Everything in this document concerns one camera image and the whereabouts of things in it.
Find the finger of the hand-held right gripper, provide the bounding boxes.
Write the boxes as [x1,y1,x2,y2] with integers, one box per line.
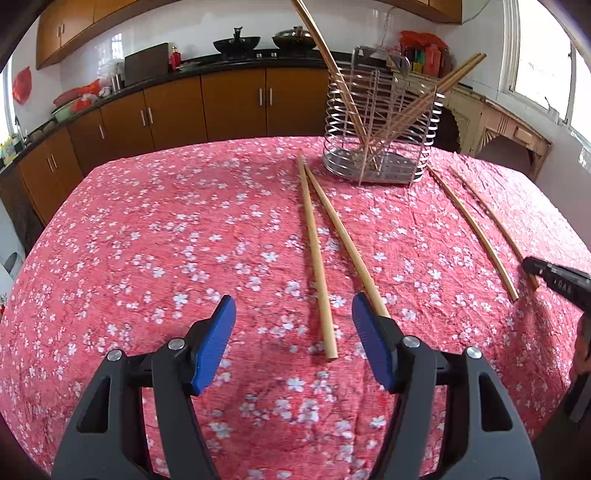
[523,256,550,282]

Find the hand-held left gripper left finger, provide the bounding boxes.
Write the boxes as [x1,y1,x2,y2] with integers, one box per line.
[51,294,237,480]

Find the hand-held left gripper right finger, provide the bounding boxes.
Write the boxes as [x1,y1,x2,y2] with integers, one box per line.
[352,292,542,480]

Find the metal wire utensil holder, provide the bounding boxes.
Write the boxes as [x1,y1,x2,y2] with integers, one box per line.
[322,45,446,185]

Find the person's right hand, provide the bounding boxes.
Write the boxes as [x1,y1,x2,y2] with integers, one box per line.
[575,313,589,372]

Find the red floral tablecloth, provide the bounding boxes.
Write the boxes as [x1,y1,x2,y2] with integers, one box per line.
[0,134,591,480]

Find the cream wooden side table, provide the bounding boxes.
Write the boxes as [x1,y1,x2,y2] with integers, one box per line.
[434,85,552,181]

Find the brown wooden base cabinets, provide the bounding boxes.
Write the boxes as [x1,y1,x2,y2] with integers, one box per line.
[0,65,352,227]

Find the red plastic bag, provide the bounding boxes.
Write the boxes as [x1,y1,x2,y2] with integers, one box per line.
[399,30,448,51]
[71,80,102,112]
[11,66,32,106]

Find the black kitchen countertop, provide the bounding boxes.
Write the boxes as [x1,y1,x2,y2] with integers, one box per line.
[0,48,356,176]

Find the dark wooden cutting board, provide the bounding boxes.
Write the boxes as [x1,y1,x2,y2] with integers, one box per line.
[124,43,171,86]

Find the black gas stove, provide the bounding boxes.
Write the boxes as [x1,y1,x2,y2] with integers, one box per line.
[222,50,324,60]

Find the white plastic bag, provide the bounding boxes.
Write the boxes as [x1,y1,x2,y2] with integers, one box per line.
[98,58,125,81]

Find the black wok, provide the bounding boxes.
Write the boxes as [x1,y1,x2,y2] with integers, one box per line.
[213,28,262,57]

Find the dark pot with lid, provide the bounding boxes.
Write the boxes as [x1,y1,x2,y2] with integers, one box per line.
[271,27,318,51]

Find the plain sliding window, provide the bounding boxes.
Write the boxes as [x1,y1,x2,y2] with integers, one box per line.
[0,55,14,148]

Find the brown wooden wall cabinets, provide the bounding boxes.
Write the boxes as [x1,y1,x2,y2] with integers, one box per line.
[36,0,463,70]

